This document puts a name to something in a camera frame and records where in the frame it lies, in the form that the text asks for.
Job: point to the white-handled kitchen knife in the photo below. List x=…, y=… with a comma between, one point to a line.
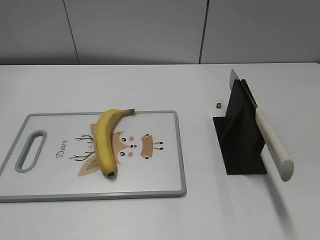
x=278, y=151

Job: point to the black knife stand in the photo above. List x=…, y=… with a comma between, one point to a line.
x=240, y=140

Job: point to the yellow banana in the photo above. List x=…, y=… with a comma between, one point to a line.
x=102, y=139

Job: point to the white deer cutting board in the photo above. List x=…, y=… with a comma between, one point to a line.
x=52, y=159

